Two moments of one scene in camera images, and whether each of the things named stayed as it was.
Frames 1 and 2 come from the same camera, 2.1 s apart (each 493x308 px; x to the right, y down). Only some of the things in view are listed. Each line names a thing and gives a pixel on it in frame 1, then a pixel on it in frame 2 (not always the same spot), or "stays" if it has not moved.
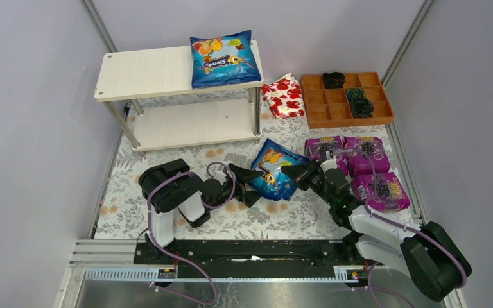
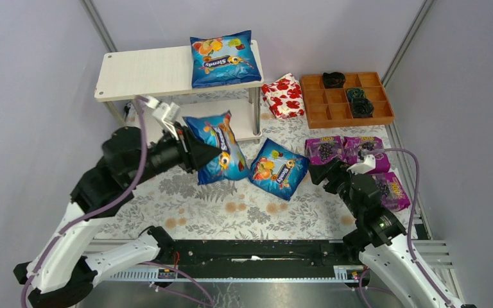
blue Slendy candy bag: (274, 185) to (217, 129)
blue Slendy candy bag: (273, 156) stays
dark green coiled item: (355, 93) stays
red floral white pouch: (284, 97) stays
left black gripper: (238, 185) to (188, 152)
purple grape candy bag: (366, 155) stays
